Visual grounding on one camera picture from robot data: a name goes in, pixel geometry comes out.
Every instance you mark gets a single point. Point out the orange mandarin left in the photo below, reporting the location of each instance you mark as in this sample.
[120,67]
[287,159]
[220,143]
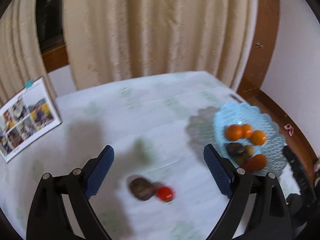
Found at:
[233,132]

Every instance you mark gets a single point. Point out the dark avocado in basket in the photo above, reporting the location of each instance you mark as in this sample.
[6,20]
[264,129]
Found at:
[235,149]

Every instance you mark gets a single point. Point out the pink slippers on floor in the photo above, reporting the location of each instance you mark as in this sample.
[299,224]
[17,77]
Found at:
[290,129]

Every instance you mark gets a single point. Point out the small red tomato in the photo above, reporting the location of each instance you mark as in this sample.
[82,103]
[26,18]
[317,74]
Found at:
[165,193]

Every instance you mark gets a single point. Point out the orange mandarin middle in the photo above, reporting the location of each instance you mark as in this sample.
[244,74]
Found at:
[246,131]

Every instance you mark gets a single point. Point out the large orange front mandarin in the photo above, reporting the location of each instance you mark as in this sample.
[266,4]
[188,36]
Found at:
[255,163]

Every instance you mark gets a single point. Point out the dark brown passion fruit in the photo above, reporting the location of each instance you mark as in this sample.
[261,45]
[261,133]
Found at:
[142,189]

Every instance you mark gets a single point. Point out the white patterned tablecloth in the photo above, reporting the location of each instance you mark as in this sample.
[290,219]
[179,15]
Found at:
[158,127]

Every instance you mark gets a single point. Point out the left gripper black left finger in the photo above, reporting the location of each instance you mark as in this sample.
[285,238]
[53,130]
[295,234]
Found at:
[48,217]

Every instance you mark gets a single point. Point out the photo calendar stand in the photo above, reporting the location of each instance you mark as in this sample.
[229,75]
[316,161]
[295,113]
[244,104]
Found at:
[26,117]

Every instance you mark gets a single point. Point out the light blue plastic fruit basket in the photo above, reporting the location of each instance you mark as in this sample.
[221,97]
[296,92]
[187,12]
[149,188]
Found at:
[233,113]

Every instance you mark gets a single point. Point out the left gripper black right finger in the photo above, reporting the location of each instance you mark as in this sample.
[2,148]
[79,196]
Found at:
[256,207]

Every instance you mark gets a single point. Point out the orange mandarin right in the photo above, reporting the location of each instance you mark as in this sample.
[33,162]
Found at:
[258,137]

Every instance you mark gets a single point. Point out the beige patterned curtain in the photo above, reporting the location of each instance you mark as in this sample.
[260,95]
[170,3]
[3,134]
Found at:
[113,40]

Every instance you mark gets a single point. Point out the small tan round fruit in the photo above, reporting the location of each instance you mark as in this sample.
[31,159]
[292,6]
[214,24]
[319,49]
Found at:
[249,150]

